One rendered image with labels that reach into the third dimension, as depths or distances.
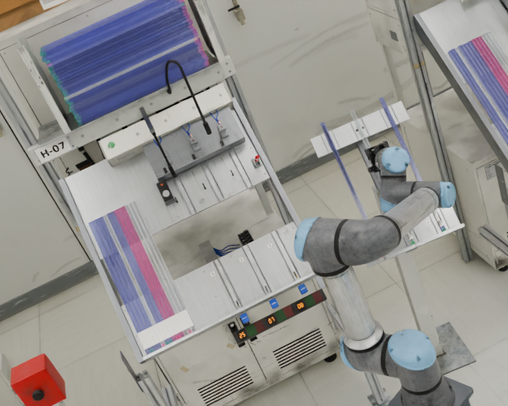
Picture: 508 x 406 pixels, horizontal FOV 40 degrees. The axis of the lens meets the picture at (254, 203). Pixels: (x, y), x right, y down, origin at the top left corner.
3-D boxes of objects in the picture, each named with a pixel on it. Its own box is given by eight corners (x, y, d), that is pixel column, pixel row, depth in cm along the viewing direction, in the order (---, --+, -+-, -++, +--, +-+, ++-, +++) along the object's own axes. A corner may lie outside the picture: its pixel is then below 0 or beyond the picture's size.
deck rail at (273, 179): (324, 272, 245) (326, 269, 239) (319, 275, 245) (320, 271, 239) (235, 103, 263) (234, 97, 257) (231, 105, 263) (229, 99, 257)
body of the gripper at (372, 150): (384, 140, 230) (392, 139, 218) (393, 165, 230) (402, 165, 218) (362, 150, 230) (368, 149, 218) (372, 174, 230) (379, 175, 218)
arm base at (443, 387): (464, 389, 200) (458, 366, 195) (435, 428, 192) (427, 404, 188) (420, 371, 211) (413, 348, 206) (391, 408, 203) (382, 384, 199)
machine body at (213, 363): (347, 359, 302) (302, 248, 272) (201, 435, 296) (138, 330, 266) (297, 282, 358) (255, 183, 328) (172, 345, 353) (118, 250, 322)
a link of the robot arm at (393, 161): (384, 176, 203) (384, 146, 203) (376, 175, 214) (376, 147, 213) (410, 176, 203) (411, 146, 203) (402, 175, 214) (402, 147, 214)
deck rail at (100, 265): (147, 361, 240) (143, 360, 234) (142, 364, 239) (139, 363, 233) (68, 182, 257) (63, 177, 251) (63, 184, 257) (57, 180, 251)
